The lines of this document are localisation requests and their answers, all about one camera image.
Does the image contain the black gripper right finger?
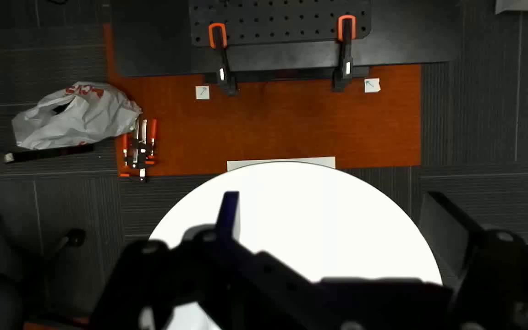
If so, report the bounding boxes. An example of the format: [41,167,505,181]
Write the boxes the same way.
[426,190,528,330]

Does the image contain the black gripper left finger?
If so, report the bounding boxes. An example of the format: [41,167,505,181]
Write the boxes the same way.
[87,223,314,330]

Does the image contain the orange handled clamp left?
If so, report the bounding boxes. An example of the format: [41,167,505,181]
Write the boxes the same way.
[206,22,237,95]

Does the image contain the white plastic bag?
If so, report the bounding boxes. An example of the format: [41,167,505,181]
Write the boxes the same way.
[10,80,140,150]

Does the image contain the orange handled clamp right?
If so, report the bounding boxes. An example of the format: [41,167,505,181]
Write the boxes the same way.
[331,14,357,91]

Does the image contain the dark blue pen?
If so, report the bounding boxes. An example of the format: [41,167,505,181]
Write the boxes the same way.
[215,190,239,244]

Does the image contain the orange handled clamp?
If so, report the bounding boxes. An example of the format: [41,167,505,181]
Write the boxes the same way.
[206,22,237,95]
[331,14,357,91]

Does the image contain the black perforated board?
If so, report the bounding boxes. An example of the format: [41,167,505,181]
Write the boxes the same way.
[186,0,371,46]

